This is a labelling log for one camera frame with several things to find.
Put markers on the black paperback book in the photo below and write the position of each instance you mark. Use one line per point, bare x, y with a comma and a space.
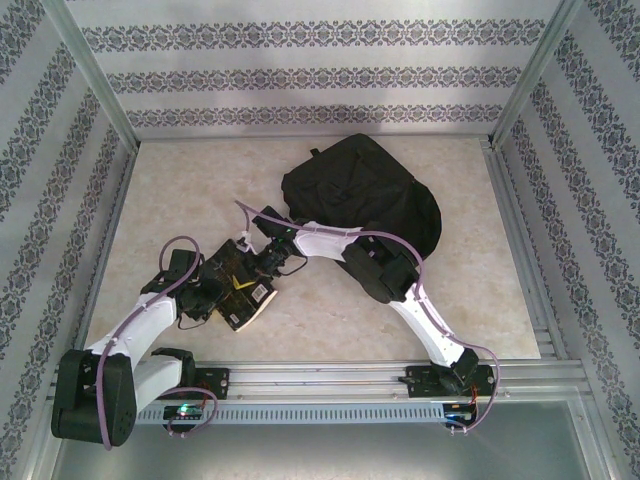
235, 305

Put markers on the black backpack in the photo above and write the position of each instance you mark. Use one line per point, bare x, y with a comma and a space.
370, 190

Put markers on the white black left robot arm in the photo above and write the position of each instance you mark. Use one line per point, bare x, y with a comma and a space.
135, 330

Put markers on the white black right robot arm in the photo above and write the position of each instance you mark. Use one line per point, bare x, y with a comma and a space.
380, 270

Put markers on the left controller board green light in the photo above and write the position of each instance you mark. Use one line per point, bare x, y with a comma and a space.
182, 411

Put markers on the right controller board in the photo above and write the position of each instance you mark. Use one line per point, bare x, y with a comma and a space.
457, 415

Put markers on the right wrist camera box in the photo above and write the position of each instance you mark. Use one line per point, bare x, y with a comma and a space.
246, 242

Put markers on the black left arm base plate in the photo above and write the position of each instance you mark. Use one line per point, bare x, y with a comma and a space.
220, 382

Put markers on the aluminium frame side rail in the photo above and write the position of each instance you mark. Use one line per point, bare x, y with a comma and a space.
102, 250
530, 250

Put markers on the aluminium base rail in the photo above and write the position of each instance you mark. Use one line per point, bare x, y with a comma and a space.
320, 380

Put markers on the aluminium frame rear rail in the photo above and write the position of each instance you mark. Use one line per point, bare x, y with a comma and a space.
400, 136

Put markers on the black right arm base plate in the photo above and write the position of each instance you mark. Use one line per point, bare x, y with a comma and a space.
420, 382

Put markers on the aluminium frame post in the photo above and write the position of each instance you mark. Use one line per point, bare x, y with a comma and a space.
92, 75
535, 75

